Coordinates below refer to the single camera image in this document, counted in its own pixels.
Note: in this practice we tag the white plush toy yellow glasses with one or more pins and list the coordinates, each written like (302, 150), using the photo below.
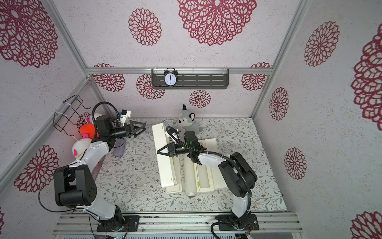
(80, 146)

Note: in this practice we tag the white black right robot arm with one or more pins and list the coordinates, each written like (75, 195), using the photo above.
(238, 175)

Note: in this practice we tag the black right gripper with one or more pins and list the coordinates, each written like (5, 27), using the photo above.
(170, 150)

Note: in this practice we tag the grey wall shelf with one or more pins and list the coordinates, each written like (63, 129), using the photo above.
(192, 80)

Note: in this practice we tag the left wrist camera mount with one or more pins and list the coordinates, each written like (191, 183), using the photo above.
(124, 116)

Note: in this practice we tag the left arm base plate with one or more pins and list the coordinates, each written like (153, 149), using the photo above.
(127, 223)

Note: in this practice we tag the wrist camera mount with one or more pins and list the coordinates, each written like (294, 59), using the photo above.
(124, 116)
(175, 133)

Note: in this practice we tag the grey plush wolf toy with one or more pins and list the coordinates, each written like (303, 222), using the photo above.
(187, 121)

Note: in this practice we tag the white plastic wrap roll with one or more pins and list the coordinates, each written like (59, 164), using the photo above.
(189, 174)

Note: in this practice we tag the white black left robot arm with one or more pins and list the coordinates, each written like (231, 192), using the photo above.
(74, 184)

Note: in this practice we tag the black alarm clock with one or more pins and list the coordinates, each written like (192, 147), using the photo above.
(171, 76)

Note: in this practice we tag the red orange plush toy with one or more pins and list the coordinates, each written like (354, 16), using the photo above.
(87, 131)

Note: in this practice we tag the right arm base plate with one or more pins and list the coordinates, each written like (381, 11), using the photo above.
(248, 223)

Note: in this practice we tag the floral table mat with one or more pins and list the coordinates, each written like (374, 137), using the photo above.
(133, 182)

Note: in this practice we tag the black wire wall basket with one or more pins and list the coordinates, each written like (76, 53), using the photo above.
(65, 120)

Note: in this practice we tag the cream wrap dispenser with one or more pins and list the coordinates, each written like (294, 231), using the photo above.
(165, 163)
(218, 180)

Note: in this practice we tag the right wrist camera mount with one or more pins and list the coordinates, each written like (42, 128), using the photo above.
(175, 133)

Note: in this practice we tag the small white round clock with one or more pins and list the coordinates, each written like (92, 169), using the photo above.
(168, 123)

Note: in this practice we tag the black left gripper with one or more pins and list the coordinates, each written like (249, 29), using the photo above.
(131, 129)

